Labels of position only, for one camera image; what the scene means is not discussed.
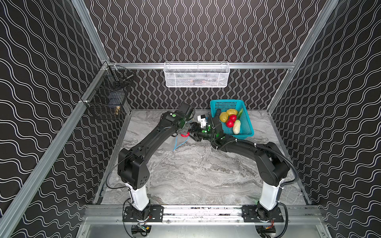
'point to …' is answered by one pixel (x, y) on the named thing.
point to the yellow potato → (223, 116)
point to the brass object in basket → (117, 108)
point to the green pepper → (239, 114)
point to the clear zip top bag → (180, 140)
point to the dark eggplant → (218, 112)
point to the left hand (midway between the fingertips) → (184, 127)
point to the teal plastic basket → (246, 130)
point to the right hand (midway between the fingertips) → (184, 130)
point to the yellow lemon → (231, 111)
